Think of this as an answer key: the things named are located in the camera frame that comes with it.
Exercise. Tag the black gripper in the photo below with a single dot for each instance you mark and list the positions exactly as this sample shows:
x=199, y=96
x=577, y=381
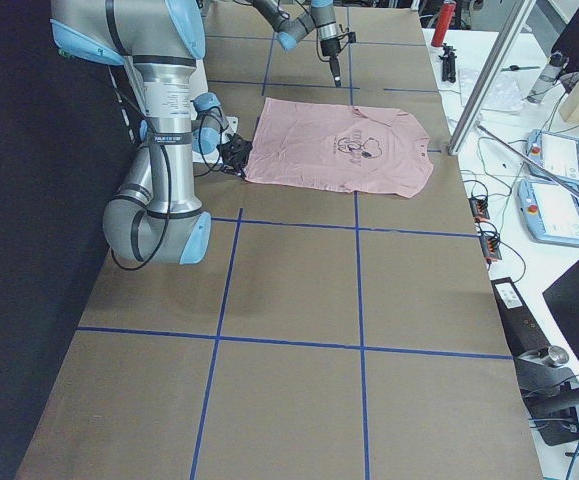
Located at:
x=328, y=47
x=234, y=152

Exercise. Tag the pink Snoopy t-shirt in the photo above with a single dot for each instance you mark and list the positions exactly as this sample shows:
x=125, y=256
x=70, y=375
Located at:
x=339, y=148

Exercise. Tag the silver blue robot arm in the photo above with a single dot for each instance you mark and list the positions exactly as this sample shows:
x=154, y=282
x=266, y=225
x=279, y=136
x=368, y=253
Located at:
x=155, y=215
x=319, y=17

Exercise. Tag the small black tripod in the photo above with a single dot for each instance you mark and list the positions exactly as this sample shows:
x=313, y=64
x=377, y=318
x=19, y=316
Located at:
x=448, y=60

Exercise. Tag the red bottle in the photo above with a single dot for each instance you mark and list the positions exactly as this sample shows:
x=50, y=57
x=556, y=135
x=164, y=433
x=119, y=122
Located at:
x=443, y=22

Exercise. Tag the clear plastic bag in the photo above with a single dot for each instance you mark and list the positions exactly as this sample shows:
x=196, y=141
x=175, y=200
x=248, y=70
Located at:
x=504, y=95

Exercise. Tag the upper orange black connector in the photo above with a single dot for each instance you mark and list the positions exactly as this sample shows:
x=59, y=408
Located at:
x=479, y=208

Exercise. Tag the orange black connector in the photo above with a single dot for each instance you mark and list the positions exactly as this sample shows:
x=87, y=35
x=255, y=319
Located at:
x=490, y=246
x=479, y=208

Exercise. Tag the lower orange black connector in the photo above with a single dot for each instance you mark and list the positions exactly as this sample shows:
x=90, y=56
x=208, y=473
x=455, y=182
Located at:
x=490, y=246

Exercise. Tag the upper blue teach pendant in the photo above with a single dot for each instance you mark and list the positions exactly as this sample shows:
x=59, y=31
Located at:
x=556, y=153

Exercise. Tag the blue teach pendant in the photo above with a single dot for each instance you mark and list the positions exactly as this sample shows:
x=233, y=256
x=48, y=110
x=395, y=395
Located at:
x=550, y=213
x=556, y=153

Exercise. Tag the lower blue teach pendant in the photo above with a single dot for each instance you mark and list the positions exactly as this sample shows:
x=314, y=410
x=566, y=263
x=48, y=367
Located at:
x=550, y=213

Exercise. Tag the black box with white label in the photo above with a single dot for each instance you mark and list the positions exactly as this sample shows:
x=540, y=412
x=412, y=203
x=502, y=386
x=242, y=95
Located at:
x=522, y=331

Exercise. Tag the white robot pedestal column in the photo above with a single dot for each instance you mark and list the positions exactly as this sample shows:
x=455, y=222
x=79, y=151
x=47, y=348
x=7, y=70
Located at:
x=211, y=127

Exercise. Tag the aluminium frame post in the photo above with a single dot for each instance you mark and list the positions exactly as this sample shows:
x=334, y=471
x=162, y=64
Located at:
x=501, y=47

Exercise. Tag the black clamp mount with knob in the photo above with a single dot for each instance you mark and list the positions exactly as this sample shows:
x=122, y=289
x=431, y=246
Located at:
x=551, y=396

